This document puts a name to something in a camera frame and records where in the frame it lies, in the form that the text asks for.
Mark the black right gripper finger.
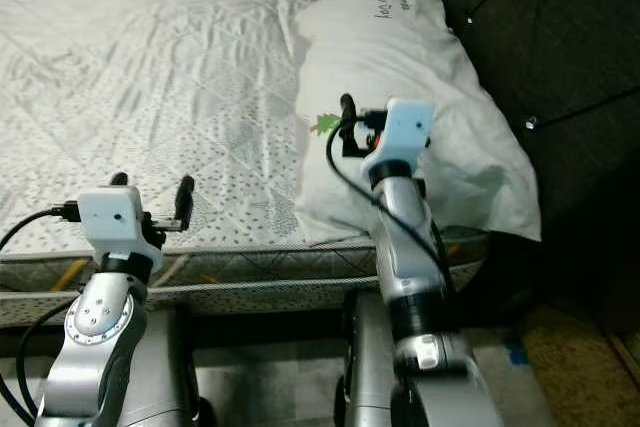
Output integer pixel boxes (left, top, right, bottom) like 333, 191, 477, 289
338, 92, 360, 155

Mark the white pillow with green tree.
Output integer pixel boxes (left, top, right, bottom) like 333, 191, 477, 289
293, 0, 543, 246

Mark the white quilted mattress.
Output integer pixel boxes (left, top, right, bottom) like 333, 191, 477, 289
0, 0, 491, 328

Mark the silver left robot leg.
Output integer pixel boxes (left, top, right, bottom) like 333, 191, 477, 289
120, 302, 211, 427

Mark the silver robot leg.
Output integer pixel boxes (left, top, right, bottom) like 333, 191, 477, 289
335, 290, 421, 427
120, 302, 211, 427

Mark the silver right robot leg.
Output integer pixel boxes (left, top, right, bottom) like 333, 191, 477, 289
335, 290, 421, 427

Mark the blue tape piece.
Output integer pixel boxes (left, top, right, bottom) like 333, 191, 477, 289
505, 337, 526, 368

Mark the brown woven floor mat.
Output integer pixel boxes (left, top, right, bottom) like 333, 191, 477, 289
520, 302, 640, 427

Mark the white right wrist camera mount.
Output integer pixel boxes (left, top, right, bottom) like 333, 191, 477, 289
365, 99, 437, 173

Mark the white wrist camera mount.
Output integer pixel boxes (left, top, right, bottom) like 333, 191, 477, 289
78, 185, 164, 273
365, 99, 437, 173

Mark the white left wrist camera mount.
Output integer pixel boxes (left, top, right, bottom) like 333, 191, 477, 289
78, 185, 164, 273

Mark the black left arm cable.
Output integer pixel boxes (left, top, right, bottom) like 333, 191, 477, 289
0, 201, 83, 427

